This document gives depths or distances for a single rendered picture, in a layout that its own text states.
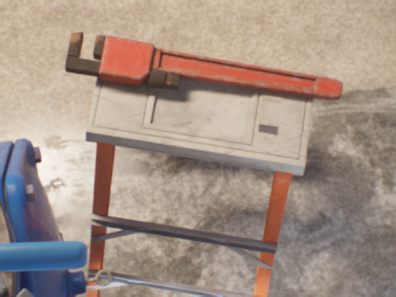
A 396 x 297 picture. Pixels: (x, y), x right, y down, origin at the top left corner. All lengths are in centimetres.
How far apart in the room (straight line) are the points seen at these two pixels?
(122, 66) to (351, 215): 136
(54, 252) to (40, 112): 225
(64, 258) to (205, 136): 98
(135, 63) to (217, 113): 16
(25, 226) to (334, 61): 154
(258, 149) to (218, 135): 7
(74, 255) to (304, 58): 235
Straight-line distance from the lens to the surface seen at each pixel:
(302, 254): 265
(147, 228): 180
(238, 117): 149
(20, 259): 51
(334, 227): 268
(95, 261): 206
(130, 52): 148
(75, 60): 149
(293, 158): 147
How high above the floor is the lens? 258
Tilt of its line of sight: 73 degrees down
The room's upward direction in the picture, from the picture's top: 6 degrees clockwise
